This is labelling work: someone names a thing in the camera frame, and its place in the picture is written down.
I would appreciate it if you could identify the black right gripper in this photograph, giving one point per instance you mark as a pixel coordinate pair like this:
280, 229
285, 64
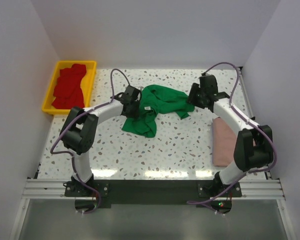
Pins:
194, 88

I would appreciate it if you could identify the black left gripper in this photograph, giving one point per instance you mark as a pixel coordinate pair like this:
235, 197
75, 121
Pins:
131, 115

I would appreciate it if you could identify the green t shirt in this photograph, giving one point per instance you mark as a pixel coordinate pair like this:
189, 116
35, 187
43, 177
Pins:
155, 100

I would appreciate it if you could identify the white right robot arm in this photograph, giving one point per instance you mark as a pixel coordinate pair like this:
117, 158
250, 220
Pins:
252, 150

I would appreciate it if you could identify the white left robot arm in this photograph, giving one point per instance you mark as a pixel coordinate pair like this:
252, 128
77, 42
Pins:
79, 130

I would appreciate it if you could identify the pink folded t shirt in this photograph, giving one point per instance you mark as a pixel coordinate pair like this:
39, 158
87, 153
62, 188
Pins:
223, 143

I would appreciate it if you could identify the yellow plastic bin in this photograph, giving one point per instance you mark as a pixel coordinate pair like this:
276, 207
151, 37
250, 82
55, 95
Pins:
86, 85

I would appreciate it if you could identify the red t shirt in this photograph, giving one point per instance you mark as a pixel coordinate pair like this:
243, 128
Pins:
68, 92

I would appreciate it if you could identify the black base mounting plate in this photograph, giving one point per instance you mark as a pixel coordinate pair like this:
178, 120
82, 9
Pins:
102, 194

